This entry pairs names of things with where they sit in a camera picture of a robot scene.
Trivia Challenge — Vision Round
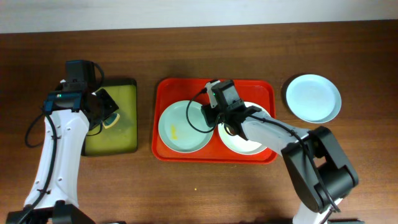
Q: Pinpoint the yellow green scrub sponge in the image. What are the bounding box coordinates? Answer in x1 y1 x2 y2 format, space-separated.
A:
102 113 121 129

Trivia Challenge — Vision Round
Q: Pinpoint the mint green plate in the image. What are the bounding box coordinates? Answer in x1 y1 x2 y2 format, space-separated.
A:
158 100 213 153

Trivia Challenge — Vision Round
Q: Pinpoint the light blue plate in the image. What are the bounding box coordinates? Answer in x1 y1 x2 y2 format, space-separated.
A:
285 74 342 124

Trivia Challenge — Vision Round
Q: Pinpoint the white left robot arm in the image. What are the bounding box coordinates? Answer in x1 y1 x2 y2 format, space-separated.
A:
6 88 118 223

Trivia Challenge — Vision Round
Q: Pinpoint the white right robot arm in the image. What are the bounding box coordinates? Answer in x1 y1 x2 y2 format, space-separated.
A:
201 104 359 223

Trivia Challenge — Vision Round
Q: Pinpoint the black tray with yellow liquid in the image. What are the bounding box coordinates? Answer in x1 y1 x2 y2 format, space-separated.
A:
81 78 137 157

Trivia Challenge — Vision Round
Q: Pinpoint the red plastic tray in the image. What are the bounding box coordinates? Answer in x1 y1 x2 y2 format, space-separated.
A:
152 78 278 164

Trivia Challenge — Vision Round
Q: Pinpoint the cream white plate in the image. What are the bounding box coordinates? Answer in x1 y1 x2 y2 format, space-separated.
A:
216 101 272 156

